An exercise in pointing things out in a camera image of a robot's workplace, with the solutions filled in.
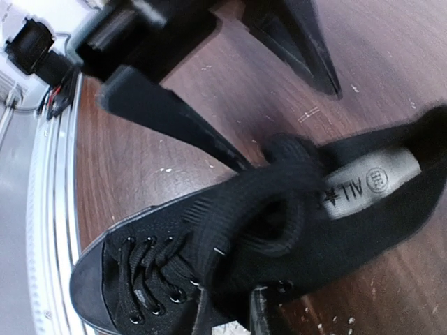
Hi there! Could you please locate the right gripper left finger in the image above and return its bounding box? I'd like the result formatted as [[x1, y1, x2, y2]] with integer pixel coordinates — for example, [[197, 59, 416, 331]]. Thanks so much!
[[191, 289, 236, 335]]

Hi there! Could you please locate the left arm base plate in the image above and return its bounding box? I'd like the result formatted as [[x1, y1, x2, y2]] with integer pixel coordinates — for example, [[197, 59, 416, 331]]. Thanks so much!
[[36, 66, 81, 120]]

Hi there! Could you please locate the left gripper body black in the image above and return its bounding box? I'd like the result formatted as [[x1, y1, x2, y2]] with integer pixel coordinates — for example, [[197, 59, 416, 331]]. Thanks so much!
[[74, 1, 219, 82]]

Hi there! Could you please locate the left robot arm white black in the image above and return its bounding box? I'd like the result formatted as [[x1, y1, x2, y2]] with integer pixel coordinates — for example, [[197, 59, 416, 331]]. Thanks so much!
[[5, 1, 342, 172]]

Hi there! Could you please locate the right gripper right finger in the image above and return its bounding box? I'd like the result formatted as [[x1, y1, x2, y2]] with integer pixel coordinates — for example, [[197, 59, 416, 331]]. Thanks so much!
[[249, 285, 293, 335]]

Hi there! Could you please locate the front aluminium rail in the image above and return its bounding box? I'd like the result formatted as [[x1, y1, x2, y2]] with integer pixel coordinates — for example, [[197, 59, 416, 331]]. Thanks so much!
[[26, 76, 95, 334]]

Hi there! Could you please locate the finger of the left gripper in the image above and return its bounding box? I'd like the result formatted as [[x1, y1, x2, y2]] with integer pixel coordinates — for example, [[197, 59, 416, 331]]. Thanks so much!
[[244, 0, 342, 96], [99, 66, 251, 172]]

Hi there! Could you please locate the black canvas shoe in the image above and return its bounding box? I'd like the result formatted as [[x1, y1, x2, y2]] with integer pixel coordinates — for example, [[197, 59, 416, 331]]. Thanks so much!
[[70, 104, 446, 334]]

